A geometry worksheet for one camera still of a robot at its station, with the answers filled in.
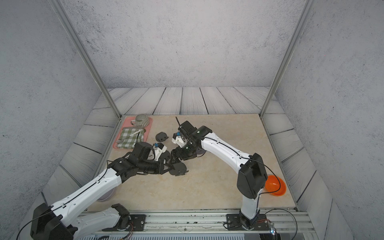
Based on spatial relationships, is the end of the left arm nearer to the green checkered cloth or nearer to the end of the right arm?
the end of the right arm

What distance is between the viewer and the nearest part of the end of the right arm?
586 mm

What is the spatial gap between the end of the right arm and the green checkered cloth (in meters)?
0.47

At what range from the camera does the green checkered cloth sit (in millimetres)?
1036
